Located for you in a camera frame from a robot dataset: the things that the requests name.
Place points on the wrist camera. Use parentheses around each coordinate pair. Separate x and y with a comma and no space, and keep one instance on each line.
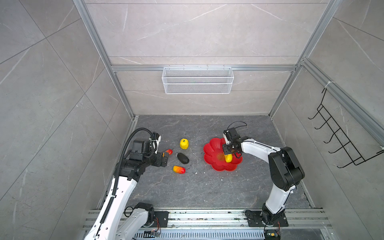
(231,136)
(155,141)

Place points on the aluminium mounting rail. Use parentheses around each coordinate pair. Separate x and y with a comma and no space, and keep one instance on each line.
(226,224)

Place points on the red yellow fake mango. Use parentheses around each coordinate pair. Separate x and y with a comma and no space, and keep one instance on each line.
(179,170)

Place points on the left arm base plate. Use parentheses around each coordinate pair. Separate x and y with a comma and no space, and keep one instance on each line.
(161,218)

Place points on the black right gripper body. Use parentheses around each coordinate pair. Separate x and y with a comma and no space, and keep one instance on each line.
(227,148)

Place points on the yellow fake banana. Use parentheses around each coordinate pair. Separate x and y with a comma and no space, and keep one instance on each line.
(228,158)

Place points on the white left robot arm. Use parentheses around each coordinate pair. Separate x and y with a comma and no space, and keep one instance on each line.
(112,222)

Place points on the dark fake avocado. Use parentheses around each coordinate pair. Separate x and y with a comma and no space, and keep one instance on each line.
(183,158)

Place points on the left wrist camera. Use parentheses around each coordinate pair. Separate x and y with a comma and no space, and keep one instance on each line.
(155,141)

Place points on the red flower-shaped fruit bowl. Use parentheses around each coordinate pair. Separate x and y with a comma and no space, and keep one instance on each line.
(214,156)

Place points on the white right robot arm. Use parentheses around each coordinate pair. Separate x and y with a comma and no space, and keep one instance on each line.
(285,169)

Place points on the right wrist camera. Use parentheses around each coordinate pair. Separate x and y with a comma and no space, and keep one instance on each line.
(231,136)

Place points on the red yellow fake peach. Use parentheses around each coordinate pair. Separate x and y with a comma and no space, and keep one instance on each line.
(169,151)

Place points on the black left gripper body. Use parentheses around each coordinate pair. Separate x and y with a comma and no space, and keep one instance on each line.
(155,159)

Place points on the white wire mesh basket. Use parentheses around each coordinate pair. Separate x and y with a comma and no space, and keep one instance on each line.
(197,80)

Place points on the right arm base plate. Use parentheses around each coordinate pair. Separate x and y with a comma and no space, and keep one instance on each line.
(255,219)

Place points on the yellow fake lemon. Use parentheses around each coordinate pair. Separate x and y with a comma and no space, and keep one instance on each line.
(184,144)

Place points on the black wire hook rack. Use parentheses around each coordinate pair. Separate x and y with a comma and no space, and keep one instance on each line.
(345,144)

